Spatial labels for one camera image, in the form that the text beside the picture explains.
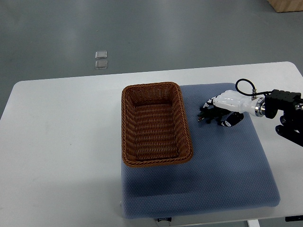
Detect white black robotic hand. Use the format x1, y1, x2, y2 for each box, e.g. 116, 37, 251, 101
202, 90, 265, 127

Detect dark green toy crocodile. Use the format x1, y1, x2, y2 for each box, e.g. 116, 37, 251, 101
197, 102, 231, 124

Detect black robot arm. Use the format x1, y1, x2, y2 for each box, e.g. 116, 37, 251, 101
264, 89, 303, 146

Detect brown wicker basket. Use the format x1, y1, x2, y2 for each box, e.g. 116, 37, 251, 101
121, 82, 193, 167

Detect blue-grey foam cushion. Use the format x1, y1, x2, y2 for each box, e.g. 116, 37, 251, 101
121, 83, 280, 218

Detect wooden box corner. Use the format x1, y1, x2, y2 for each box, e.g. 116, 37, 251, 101
267, 0, 303, 13

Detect white table leg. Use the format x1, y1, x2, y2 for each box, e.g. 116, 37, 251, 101
247, 219, 260, 227

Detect black table control panel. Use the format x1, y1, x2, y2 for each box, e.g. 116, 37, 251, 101
285, 215, 303, 222

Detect upper floor metal plate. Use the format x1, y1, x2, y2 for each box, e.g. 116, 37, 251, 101
95, 50, 107, 59

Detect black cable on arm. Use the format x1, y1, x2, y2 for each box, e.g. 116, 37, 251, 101
235, 79, 273, 99

